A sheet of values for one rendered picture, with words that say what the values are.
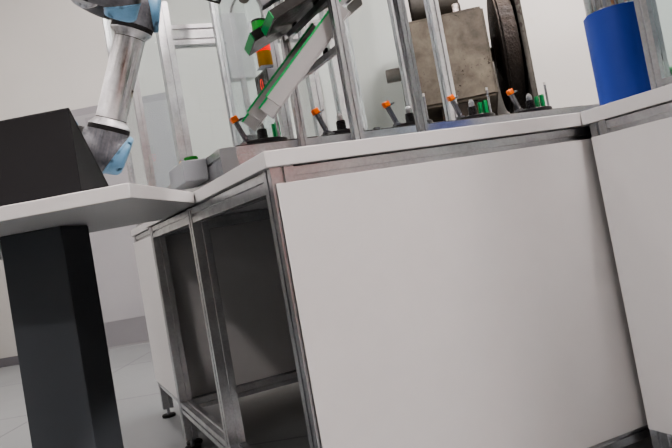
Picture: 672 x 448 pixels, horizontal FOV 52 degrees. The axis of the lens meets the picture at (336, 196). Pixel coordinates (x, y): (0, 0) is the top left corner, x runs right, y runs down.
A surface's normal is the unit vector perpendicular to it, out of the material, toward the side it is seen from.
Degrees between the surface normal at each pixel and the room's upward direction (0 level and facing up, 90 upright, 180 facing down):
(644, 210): 90
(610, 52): 90
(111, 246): 90
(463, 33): 92
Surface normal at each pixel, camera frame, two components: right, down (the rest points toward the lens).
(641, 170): -0.90, 0.14
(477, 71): -0.17, 0.01
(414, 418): 0.40, -0.11
